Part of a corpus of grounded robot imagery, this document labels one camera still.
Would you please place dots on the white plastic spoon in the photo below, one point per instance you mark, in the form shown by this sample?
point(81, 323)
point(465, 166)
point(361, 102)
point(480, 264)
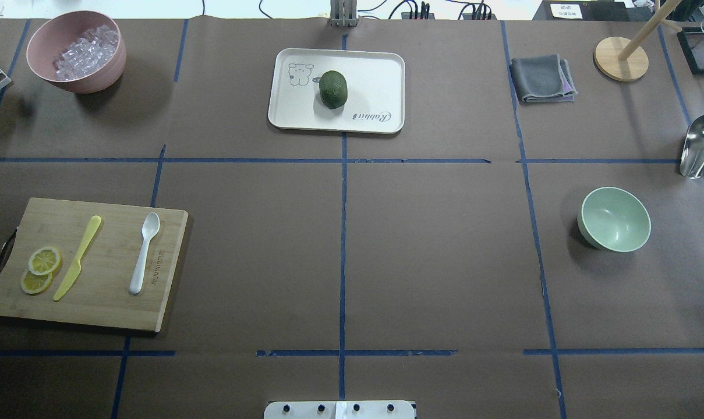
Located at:
point(149, 230)

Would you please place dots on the green bowl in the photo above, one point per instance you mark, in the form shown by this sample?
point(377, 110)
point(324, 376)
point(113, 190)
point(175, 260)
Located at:
point(611, 218)

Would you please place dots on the pink bowl with ice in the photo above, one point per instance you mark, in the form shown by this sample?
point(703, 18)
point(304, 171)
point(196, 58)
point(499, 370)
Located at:
point(81, 52)

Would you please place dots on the white rabbit tray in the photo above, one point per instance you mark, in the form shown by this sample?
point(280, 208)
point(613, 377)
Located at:
point(376, 91)

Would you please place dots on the green avocado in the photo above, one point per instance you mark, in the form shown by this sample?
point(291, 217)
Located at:
point(333, 89)

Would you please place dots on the grey folded cloth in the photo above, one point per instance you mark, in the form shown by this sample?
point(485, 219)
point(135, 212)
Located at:
point(542, 79)

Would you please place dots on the bamboo cutting board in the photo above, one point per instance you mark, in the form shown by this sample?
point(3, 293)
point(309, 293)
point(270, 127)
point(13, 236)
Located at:
point(100, 296)

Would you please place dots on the yellow plastic knife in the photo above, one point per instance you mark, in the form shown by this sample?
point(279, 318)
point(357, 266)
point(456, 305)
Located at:
point(75, 267)

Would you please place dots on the wooden paper towel stand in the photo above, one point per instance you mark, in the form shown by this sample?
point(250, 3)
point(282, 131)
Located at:
point(625, 60)

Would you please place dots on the upper lemon slice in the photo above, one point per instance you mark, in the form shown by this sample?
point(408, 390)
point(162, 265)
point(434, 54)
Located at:
point(44, 261)

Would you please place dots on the lemon slice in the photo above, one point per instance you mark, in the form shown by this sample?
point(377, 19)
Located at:
point(44, 261)
point(31, 283)

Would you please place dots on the lower lemon slice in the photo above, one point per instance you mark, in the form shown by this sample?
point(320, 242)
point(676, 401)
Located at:
point(31, 283)

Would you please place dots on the metal scoop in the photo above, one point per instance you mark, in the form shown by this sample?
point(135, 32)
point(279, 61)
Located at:
point(701, 148)

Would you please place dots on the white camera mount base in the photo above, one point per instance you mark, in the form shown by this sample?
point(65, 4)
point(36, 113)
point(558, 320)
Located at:
point(341, 409)

